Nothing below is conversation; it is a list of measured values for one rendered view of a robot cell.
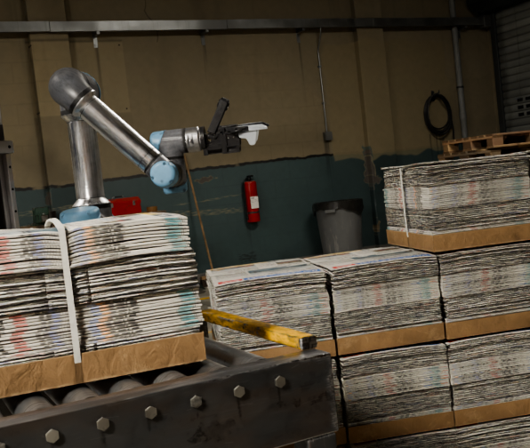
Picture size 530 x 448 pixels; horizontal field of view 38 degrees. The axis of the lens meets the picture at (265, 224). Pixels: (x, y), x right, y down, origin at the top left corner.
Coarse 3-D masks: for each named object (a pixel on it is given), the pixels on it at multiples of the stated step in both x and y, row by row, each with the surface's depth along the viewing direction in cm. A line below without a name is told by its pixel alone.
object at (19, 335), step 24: (0, 240) 107; (24, 240) 108; (0, 264) 108; (24, 264) 109; (0, 288) 108; (24, 288) 109; (0, 312) 108; (24, 312) 109; (48, 312) 110; (0, 336) 108; (24, 336) 109; (48, 336) 110; (0, 360) 108; (24, 360) 109
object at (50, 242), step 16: (64, 224) 135; (48, 240) 110; (80, 240) 111; (48, 256) 110; (80, 256) 111; (48, 272) 111; (80, 272) 111; (48, 288) 110; (64, 288) 111; (80, 288) 111; (64, 304) 111; (80, 304) 111; (64, 320) 111; (80, 320) 112; (64, 336) 111; (80, 336) 112; (64, 352) 111; (80, 352) 112
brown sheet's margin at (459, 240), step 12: (492, 228) 203; (504, 228) 203; (516, 228) 204; (528, 228) 204; (396, 240) 229; (408, 240) 219; (420, 240) 210; (432, 240) 201; (444, 240) 201; (456, 240) 201; (468, 240) 202; (480, 240) 202; (492, 240) 203; (504, 240) 204; (516, 240) 204
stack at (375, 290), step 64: (320, 256) 231; (384, 256) 210; (448, 256) 202; (512, 256) 205; (320, 320) 197; (384, 320) 200; (448, 320) 203; (384, 384) 200; (448, 384) 203; (512, 384) 206
